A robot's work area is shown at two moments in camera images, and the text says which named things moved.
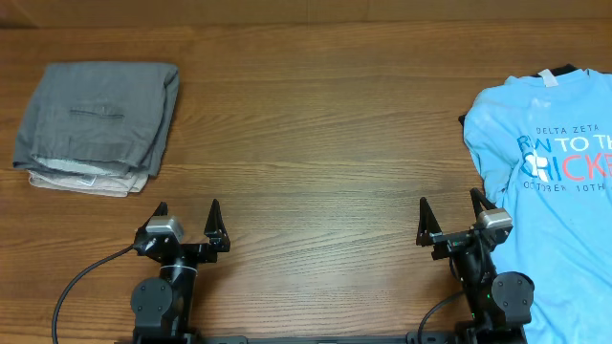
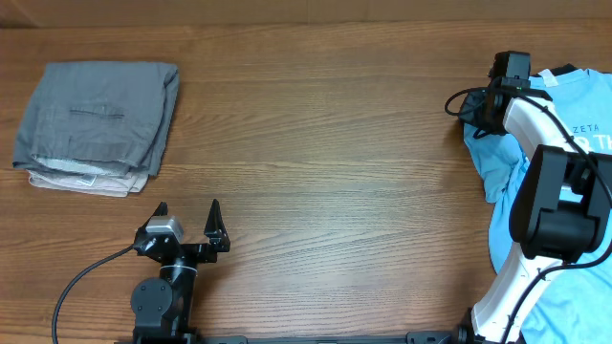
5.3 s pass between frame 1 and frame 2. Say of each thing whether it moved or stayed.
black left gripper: stayed
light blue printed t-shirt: stayed
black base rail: stayed
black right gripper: moved
